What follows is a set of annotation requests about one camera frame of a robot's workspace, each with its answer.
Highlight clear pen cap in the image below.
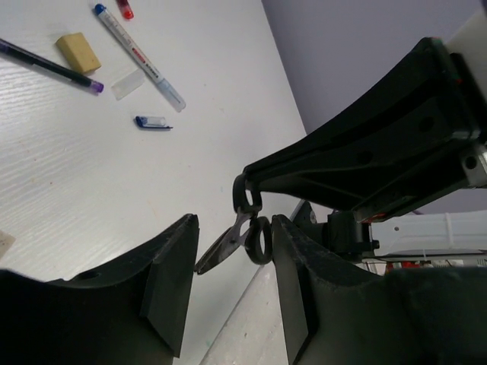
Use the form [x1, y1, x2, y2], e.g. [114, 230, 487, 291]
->
[111, 69, 145, 100]

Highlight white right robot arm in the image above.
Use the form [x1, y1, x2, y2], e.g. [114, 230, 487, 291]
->
[243, 9, 486, 263]

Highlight yellow eraser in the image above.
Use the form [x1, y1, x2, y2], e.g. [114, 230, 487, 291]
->
[56, 33, 101, 75]

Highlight purple dark gel pen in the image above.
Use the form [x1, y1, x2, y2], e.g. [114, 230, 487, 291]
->
[1, 39, 104, 94]

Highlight black handled scissors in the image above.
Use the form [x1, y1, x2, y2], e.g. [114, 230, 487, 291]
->
[194, 173, 272, 275]

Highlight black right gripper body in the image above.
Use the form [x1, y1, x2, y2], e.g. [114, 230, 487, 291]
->
[352, 49, 486, 223]

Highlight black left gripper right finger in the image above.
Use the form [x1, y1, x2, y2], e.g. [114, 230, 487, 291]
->
[272, 215, 486, 364]

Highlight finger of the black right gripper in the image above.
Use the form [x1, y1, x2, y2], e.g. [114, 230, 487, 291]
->
[243, 37, 479, 209]

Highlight blue pen cap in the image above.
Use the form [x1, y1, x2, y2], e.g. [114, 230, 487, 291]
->
[134, 116, 173, 131]

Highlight white marker pen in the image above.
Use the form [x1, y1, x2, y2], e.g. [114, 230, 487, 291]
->
[93, 4, 186, 113]

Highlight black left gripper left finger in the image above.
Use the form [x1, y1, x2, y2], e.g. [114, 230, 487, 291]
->
[1, 214, 199, 364]

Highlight red pen refill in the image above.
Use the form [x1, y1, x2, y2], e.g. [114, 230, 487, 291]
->
[116, 0, 134, 20]

